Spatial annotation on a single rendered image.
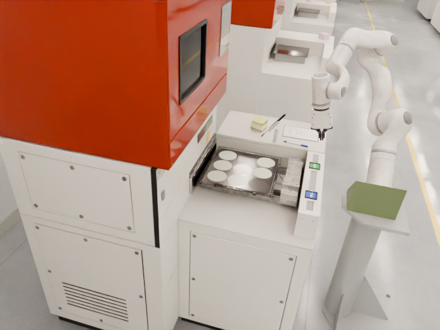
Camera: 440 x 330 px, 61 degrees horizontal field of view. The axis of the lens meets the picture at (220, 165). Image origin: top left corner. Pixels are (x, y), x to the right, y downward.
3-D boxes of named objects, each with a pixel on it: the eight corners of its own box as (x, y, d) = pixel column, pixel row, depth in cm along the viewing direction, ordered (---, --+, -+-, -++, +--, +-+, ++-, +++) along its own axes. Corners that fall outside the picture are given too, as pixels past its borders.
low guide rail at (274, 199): (200, 187, 197) (200, 183, 195) (201, 185, 198) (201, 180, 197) (296, 207, 187) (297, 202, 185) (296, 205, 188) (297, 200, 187)
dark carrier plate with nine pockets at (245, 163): (201, 181, 189) (201, 180, 188) (219, 148, 217) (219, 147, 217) (268, 195, 182) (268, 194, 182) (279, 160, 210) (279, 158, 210)
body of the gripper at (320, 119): (310, 109, 180) (310, 129, 185) (332, 108, 177) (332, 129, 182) (310, 103, 186) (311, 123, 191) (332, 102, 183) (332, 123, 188)
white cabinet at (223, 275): (178, 326, 219) (177, 220, 175) (221, 221, 298) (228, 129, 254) (287, 357, 207) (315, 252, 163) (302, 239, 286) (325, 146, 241)
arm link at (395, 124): (382, 160, 198) (388, 118, 202) (413, 156, 181) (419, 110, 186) (365, 152, 193) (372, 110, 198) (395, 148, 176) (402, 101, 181)
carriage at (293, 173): (279, 203, 184) (279, 198, 182) (287, 165, 214) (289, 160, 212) (295, 206, 182) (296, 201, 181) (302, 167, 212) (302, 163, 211)
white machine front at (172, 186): (154, 247, 159) (150, 168, 137) (210, 153, 226) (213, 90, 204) (162, 249, 159) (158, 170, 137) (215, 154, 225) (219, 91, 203)
